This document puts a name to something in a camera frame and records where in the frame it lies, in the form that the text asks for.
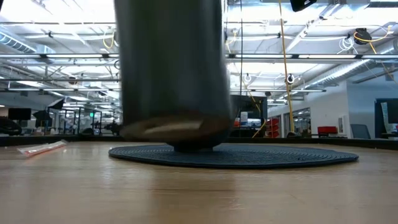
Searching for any red bin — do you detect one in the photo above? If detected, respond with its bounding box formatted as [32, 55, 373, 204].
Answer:
[317, 125, 338, 136]

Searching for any black monitor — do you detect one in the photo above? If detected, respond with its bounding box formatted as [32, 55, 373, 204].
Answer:
[7, 107, 32, 121]

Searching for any black ceiling cable reel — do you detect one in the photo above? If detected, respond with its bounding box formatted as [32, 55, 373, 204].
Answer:
[353, 27, 373, 45]

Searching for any black bowl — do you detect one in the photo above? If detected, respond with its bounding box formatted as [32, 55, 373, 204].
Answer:
[165, 136, 219, 154]

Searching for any round dark woven placemat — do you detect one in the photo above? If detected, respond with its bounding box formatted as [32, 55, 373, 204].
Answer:
[108, 143, 360, 170]

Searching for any grey chair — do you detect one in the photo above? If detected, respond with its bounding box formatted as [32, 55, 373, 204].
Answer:
[350, 123, 372, 139]

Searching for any yellow hanging cable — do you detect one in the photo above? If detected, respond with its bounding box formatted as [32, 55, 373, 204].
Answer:
[277, 0, 297, 135]

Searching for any orange straw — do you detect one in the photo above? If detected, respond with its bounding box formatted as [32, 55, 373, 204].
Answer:
[17, 139, 70, 158]

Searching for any black metal table frame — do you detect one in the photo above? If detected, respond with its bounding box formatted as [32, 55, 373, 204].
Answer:
[0, 134, 398, 151]

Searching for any black cup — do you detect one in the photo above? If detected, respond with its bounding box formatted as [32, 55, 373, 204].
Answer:
[113, 0, 234, 144]

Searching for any red shelf unit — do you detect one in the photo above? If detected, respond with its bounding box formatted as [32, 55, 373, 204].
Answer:
[265, 117, 280, 139]

